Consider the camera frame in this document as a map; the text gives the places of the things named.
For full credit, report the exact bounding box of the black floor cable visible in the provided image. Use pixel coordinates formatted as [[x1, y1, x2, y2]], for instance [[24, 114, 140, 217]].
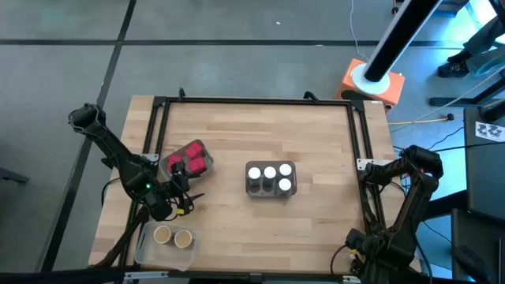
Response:
[[428, 125, 505, 153]]

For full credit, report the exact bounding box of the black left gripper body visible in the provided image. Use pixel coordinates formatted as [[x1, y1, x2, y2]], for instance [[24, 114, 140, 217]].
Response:
[[170, 176, 195, 217]]

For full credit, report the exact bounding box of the clear plastic bin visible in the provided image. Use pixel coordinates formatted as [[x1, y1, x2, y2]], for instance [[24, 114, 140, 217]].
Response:
[[134, 220, 198, 273]]

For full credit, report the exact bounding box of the yellow cable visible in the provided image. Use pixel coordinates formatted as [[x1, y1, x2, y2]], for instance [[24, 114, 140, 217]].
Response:
[[388, 66, 505, 125]]

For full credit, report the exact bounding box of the black floor stand foot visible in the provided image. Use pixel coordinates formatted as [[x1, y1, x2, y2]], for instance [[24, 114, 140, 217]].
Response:
[[0, 167, 31, 185]]

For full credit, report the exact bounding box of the black metal table frame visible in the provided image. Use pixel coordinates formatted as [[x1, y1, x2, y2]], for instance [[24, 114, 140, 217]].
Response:
[[94, 94, 422, 277]]

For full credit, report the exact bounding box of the tan-lid spice jar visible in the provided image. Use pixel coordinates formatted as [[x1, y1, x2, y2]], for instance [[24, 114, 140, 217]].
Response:
[[152, 224, 174, 245], [173, 228, 194, 249]]

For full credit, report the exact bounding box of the orange box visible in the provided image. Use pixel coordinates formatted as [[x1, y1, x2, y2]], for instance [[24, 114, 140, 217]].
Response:
[[335, 58, 406, 115]]

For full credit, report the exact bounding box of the black cabinet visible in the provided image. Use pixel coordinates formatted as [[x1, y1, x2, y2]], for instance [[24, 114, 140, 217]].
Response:
[[451, 208, 505, 284]]

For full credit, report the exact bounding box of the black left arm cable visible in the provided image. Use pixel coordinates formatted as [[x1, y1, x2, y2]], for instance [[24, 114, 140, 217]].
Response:
[[100, 175, 131, 208]]

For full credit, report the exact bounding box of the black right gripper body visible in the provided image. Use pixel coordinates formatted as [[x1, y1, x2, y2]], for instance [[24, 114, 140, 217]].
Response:
[[345, 227, 395, 277]]

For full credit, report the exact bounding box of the black desk leg bar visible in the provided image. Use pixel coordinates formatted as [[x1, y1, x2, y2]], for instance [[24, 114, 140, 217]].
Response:
[[424, 189, 469, 225], [428, 77, 505, 107]]

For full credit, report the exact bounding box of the printed marker paper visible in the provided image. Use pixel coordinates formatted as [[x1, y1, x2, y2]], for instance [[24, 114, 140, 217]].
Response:
[[475, 121, 505, 143]]

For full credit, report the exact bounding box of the dark translucent plastic bin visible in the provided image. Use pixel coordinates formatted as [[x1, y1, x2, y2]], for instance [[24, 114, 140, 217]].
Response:
[[244, 159, 298, 200]]

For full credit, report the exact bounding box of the black computer mouse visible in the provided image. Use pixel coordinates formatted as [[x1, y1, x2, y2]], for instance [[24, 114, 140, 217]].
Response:
[[452, 245, 488, 279]]

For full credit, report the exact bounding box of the white floor cable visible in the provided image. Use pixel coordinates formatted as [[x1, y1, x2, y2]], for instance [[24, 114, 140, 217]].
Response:
[[349, 0, 370, 60]]

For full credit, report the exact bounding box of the black desk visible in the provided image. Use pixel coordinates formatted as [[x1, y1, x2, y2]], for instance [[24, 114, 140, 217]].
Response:
[[463, 106, 505, 222]]

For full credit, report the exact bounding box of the white round disc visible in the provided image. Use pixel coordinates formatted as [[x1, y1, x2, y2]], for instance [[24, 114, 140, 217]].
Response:
[[350, 62, 391, 95]]

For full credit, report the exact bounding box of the person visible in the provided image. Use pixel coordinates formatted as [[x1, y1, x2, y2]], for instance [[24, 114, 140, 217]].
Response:
[[436, 15, 505, 79]]

